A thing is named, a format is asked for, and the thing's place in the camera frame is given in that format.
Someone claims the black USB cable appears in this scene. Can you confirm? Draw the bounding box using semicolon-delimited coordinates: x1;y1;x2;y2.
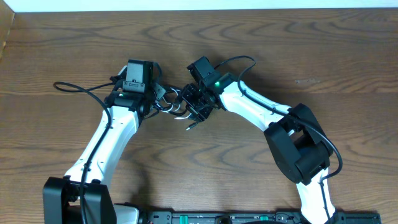
149;83;200;131

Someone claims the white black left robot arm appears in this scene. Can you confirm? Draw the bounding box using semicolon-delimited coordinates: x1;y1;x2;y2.
43;81;165;224

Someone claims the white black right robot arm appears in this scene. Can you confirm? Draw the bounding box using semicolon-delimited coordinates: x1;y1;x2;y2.
177;72;336;223

